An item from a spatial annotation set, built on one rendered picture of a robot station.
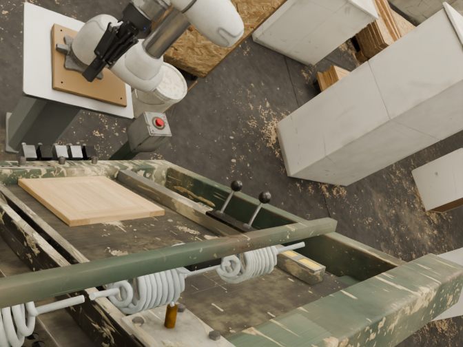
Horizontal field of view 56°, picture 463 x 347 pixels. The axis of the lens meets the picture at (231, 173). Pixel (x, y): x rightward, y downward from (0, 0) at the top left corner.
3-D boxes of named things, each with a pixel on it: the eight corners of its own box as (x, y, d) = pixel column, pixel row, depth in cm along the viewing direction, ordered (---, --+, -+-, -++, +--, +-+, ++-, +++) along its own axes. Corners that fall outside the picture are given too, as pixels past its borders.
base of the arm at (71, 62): (54, 32, 195) (59, 25, 191) (100, 49, 209) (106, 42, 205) (54, 65, 188) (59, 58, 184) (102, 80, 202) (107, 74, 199)
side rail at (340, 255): (176, 189, 194) (179, 166, 192) (414, 306, 119) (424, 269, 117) (165, 190, 190) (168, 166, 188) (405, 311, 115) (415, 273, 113)
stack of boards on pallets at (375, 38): (415, 56, 823) (437, 41, 793) (434, 101, 782) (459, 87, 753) (337, 7, 665) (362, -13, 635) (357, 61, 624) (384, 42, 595)
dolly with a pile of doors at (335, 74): (339, 89, 547) (359, 76, 527) (351, 124, 527) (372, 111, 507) (308, 76, 507) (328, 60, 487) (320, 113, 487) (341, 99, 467)
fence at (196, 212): (128, 179, 175) (129, 169, 174) (322, 281, 111) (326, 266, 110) (117, 180, 172) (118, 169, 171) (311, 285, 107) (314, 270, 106)
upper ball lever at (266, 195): (244, 231, 128) (266, 192, 130) (253, 236, 125) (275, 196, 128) (237, 226, 125) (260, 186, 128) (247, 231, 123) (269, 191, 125)
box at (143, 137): (145, 131, 210) (165, 112, 198) (152, 153, 206) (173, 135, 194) (124, 130, 201) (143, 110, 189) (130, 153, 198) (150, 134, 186)
